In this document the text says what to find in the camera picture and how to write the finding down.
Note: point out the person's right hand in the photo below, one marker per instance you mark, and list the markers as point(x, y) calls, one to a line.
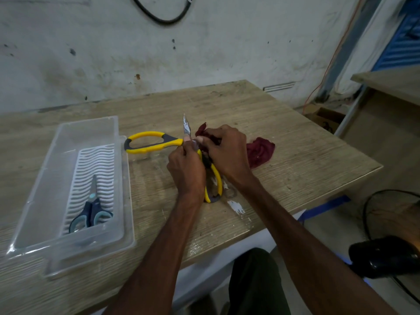
point(229, 154)

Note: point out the person's left hand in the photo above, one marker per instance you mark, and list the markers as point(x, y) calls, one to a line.
point(187, 173)

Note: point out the person's right fingers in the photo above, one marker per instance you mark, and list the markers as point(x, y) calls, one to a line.
point(206, 139)

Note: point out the person's left thumb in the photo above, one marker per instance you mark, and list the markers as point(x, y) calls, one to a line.
point(186, 142)

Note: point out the dark red cloth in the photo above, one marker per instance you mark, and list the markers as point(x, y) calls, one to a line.
point(259, 152)

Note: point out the person's right forearm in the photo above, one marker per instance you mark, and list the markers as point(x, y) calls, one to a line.
point(305, 252)

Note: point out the person's left forearm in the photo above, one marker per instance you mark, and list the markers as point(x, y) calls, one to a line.
point(157, 259)

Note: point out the white ribbed drain insert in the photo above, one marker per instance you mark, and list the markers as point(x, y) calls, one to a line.
point(90, 188)

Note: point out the small blue grey scissors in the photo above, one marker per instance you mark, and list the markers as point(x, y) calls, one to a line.
point(88, 209)

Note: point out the cardboard box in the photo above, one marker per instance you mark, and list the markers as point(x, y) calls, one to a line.
point(324, 118)

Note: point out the clear plastic tray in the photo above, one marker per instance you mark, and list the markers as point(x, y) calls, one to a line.
point(70, 196)

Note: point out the blue tape strip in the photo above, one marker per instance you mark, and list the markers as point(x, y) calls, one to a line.
point(323, 208)

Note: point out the person's dark trouser leg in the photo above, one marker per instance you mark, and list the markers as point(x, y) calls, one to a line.
point(256, 285)

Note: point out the wooden side table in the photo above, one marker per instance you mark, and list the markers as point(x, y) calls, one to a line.
point(390, 81)

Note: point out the black fan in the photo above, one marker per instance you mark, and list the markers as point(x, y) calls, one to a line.
point(384, 255)

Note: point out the blue corrugated panel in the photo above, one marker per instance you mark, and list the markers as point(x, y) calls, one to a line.
point(402, 39)

